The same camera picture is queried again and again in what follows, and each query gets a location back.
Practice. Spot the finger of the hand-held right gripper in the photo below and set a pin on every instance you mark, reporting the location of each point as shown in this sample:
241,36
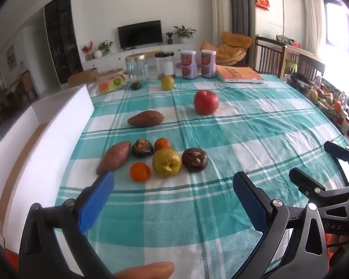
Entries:
336,151
305,181

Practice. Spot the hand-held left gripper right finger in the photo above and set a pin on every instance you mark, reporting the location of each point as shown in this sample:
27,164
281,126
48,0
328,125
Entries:
250,203

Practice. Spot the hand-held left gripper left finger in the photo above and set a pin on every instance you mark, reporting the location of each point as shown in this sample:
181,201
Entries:
96,203

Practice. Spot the brown sweet potato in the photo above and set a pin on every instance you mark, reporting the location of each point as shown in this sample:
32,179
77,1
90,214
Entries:
114,157
145,118

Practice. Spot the small orange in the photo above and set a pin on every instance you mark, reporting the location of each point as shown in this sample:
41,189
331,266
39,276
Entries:
162,144
139,171

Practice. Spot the large yellow-green apple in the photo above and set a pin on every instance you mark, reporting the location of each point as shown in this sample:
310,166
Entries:
166,162

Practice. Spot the white walled cardboard box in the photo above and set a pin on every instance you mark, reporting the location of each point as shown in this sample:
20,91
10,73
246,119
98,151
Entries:
61,122

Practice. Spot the red apple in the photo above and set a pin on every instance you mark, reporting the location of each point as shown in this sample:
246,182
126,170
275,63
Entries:
206,102

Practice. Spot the person's right hand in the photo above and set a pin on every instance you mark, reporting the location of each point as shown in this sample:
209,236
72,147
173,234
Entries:
341,241

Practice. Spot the person's left hand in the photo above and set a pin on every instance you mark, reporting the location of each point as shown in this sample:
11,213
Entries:
147,270

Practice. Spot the row of small toys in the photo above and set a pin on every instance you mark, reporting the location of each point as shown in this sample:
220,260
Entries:
331,104

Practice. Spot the teal checked tablecloth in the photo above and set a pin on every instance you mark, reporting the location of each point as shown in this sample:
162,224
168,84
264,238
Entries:
235,128

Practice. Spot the green plastic chair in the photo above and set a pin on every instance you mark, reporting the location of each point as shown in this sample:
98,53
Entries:
290,66

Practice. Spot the pink fruit-print box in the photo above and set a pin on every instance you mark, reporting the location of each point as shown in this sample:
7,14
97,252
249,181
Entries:
112,82

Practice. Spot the small brown shiitake mushroom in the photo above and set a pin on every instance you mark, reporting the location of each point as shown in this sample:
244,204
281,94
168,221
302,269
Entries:
135,86

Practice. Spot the orange book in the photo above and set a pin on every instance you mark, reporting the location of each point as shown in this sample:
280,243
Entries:
238,74

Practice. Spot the bright window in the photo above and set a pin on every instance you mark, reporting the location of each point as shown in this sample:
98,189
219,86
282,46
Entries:
338,26

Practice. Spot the brown cardboard box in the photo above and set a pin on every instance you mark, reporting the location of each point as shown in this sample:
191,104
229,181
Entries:
83,77

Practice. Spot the white curtain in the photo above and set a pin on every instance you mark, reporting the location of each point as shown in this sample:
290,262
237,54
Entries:
312,17

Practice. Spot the wooden dining table set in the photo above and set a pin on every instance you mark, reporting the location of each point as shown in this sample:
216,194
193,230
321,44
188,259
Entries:
23,85

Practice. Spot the small yellow-green apple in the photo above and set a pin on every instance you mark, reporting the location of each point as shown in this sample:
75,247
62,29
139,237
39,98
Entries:
167,83

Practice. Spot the glass jar with gold lid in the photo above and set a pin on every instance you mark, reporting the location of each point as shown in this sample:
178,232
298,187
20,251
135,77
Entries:
137,67

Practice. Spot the pink and red can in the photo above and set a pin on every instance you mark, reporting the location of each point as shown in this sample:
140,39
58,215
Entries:
208,64
189,65

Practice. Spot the orange cushioned chair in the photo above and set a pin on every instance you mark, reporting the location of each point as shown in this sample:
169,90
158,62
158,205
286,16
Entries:
232,46

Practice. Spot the white television cabinet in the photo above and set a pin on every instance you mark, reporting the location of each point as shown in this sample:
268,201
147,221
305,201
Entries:
116,56

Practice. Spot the white round vase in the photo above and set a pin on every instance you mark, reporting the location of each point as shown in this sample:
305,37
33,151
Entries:
98,54

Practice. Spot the red flower arrangement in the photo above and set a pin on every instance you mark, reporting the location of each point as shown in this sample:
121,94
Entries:
87,49

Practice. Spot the clear jar with black lid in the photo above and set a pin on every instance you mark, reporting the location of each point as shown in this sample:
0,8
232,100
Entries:
165,64

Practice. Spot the leafy green plant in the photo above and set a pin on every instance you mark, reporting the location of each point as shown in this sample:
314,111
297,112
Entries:
106,47

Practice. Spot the dark glass display cabinet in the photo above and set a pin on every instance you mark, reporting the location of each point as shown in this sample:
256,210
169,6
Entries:
62,35

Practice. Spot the covered standing air conditioner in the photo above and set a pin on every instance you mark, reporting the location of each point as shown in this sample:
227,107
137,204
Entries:
221,20

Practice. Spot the grey curtain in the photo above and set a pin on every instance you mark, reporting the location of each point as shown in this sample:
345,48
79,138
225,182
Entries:
240,5

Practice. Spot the black television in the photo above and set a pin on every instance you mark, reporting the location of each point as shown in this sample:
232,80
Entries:
140,35

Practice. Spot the small green potted plant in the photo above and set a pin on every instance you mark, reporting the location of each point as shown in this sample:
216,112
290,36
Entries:
169,37

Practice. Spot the large green potted plant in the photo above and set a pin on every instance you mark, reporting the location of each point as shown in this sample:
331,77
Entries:
184,32

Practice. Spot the framed wall painting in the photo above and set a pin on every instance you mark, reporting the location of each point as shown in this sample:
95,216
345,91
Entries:
11,57

